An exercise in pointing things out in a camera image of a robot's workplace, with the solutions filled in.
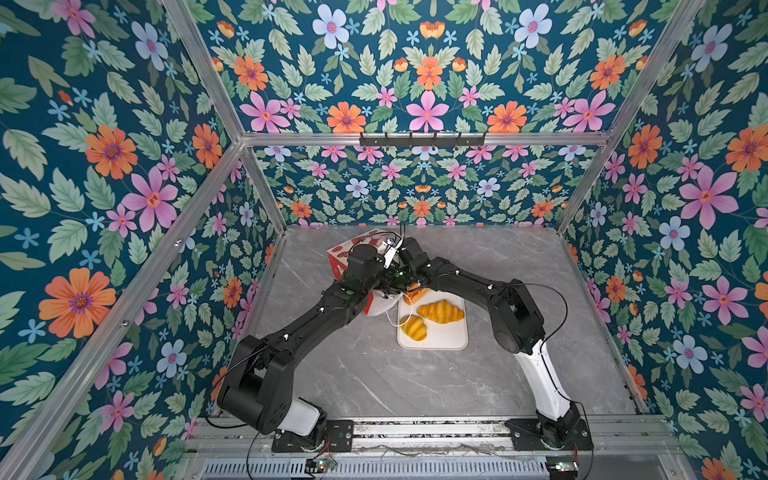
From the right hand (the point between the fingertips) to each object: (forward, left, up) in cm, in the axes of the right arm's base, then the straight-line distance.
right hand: (369, 283), depth 90 cm
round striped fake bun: (-11, -14, -7) cm, 19 cm away
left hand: (+4, -8, +14) cm, 17 cm away
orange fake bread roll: (-6, -22, -7) cm, 24 cm away
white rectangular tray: (-8, -21, -10) cm, 24 cm away
